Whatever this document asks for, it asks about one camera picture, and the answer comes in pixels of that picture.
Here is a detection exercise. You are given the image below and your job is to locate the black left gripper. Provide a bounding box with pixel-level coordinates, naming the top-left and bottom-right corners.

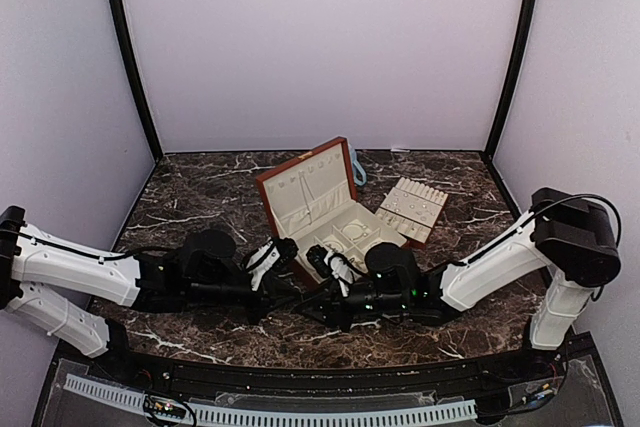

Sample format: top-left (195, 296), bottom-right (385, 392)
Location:
top-left (186, 272), bottom-right (303, 327)

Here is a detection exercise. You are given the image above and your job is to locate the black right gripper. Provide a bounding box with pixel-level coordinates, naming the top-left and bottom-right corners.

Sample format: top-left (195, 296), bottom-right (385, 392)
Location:
top-left (294, 278), bottom-right (410, 333)

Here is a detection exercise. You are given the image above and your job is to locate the red jewelry box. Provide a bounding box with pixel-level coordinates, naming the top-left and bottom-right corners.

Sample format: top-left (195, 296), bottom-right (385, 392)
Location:
top-left (256, 137), bottom-right (408, 289)

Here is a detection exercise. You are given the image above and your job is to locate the red jewelry display tray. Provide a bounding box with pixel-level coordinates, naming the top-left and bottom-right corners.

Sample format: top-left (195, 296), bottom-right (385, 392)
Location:
top-left (375, 177), bottom-right (449, 249)

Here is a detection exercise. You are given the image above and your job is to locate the light blue faceted mug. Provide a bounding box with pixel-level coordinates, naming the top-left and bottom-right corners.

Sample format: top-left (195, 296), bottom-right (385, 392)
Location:
top-left (349, 145), bottom-right (367, 186)

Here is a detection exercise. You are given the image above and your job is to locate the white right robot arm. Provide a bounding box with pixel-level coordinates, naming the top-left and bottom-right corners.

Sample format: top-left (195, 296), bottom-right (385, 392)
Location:
top-left (295, 188), bottom-right (622, 381)

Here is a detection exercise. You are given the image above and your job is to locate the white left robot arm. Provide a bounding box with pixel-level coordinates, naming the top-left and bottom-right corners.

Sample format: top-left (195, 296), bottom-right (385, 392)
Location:
top-left (1, 206), bottom-right (298, 383)

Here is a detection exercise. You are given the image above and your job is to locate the white perforated cable rail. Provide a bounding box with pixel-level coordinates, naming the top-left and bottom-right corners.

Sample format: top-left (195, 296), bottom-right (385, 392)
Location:
top-left (60, 375), bottom-right (479, 427)

